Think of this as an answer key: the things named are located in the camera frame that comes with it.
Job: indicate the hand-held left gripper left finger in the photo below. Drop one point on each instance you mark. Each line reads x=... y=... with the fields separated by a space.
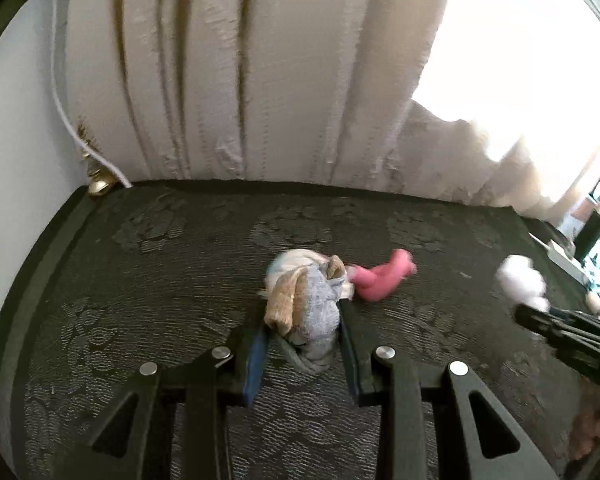
x=255 y=360

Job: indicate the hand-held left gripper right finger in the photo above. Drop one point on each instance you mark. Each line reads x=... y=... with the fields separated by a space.
x=352 y=355

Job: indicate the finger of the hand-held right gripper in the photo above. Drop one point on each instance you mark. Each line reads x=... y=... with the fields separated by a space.
x=555 y=327

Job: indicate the grey and tan sock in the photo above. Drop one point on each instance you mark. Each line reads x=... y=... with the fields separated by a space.
x=315 y=310

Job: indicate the white fluffy ball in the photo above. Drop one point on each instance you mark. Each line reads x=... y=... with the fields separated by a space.
x=520 y=275

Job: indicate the dark grey sock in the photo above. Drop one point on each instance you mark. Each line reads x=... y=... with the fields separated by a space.
x=310 y=362

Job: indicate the pale pink ball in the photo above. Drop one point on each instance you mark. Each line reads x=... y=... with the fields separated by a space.
x=593 y=301

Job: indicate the white power strip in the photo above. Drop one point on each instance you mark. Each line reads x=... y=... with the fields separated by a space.
x=567 y=261

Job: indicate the pink sock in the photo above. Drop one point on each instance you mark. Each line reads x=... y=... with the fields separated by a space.
x=380 y=280

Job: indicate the black tumbler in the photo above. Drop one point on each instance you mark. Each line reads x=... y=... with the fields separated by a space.
x=590 y=235

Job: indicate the cream sock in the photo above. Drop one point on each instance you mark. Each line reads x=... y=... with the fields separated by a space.
x=292 y=261

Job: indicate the dark patterned rug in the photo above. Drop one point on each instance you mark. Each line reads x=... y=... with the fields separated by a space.
x=180 y=270

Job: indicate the gold curtain tieback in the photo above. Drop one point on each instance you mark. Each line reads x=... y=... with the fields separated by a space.
x=99 y=185

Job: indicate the cream curtain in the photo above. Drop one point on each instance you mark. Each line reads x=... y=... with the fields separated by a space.
x=280 y=85

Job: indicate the wooden window frame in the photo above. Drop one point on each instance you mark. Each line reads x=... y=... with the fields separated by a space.
x=597 y=175

